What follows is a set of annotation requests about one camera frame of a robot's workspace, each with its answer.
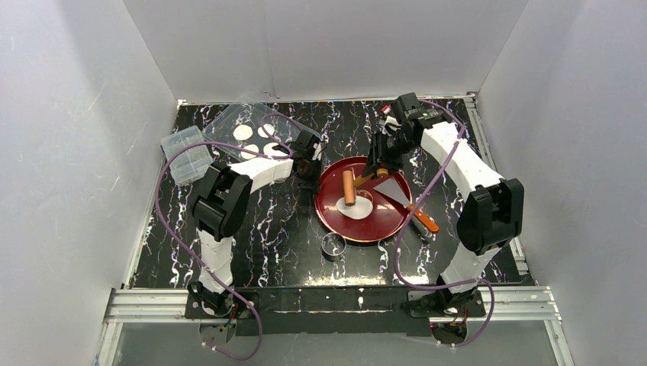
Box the metal ring cutter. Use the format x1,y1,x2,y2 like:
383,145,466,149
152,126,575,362
320,233,347,262

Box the white dough piece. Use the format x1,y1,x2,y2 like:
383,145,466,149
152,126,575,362
336,196,373,220

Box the clear plastic tray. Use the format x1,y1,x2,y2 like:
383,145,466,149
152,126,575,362
203,104,321,162

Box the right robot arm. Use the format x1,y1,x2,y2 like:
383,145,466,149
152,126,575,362
353,92,524,316

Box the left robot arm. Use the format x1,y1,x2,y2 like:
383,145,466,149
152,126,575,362
188,130,322,317

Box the wooden double-ended rolling pin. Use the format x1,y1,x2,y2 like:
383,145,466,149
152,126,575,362
342,168,389,207

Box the clear plastic compartment box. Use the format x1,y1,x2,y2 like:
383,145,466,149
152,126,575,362
160,126,214,186

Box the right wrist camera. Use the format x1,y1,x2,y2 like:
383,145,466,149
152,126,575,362
379,104,401,136

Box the round dough wrapper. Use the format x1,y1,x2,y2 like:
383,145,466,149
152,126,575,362
233,124,253,141
257,124,275,138
263,143,286,156
240,144,259,160

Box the red round tray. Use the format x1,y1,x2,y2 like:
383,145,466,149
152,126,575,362
314,156,408,243

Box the metal spatula wooden handle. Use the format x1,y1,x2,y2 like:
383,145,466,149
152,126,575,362
374,178,439,234

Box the aluminium frame rail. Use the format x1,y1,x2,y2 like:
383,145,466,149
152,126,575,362
94,285,574,365

